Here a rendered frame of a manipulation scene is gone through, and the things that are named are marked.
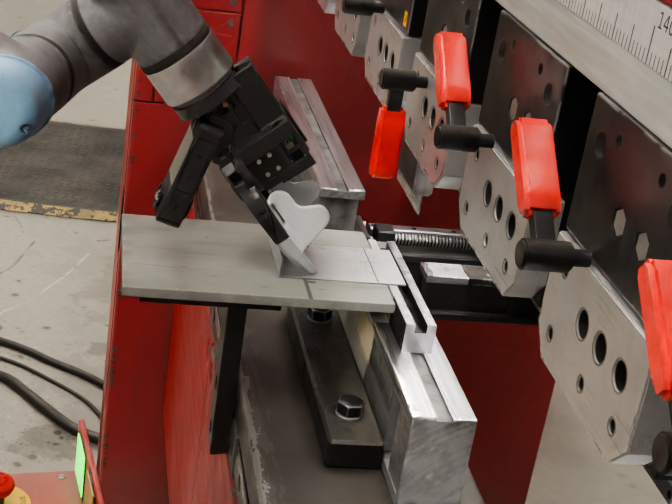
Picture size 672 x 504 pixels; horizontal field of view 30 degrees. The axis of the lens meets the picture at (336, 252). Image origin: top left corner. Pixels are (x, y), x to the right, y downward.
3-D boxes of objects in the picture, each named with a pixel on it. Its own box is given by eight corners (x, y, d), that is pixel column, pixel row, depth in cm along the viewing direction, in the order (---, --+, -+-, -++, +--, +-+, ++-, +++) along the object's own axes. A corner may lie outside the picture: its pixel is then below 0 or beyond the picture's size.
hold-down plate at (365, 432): (285, 320, 143) (288, 297, 142) (331, 323, 145) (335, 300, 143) (324, 468, 116) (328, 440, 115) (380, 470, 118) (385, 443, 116)
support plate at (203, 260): (121, 221, 133) (121, 213, 133) (361, 240, 139) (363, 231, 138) (121, 296, 117) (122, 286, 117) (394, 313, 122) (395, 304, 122)
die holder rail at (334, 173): (267, 131, 207) (275, 75, 203) (303, 134, 208) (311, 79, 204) (309, 255, 162) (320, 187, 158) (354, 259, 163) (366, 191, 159)
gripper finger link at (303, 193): (344, 223, 130) (301, 165, 125) (297, 254, 131) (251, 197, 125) (336, 207, 133) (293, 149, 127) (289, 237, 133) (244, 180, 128)
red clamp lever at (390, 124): (362, 172, 110) (380, 64, 106) (407, 176, 111) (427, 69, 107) (366, 180, 108) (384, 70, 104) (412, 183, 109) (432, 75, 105)
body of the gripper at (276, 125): (320, 169, 120) (251, 69, 115) (246, 218, 121) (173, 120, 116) (310, 143, 127) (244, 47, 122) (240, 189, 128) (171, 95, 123)
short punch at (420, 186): (388, 177, 132) (403, 90, 128) (406, 179, 132) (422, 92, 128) (408, 213, 123) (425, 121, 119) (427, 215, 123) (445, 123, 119)
